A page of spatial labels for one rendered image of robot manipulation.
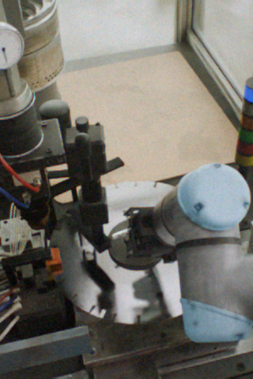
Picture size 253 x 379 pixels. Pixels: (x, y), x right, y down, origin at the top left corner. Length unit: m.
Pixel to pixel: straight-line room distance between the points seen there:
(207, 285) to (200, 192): 0.10
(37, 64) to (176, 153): 0.45
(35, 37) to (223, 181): 0.90
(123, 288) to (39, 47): 0.74
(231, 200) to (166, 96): 1.08
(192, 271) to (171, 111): 1.03
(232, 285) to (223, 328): 0.05
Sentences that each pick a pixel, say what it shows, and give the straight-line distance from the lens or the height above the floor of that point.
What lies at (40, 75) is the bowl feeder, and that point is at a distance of 1.39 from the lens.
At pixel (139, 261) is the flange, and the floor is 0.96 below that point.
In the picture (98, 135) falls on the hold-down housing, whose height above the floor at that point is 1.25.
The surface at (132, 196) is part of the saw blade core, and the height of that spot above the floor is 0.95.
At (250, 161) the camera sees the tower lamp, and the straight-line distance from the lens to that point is 1.04.
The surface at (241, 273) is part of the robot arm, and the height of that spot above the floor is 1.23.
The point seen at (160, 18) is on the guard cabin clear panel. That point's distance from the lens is 1.88.
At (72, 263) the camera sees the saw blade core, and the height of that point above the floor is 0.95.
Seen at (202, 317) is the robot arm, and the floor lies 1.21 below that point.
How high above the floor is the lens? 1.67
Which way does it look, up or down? 46 degrees down
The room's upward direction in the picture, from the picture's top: 4 degrees counter-clockwise
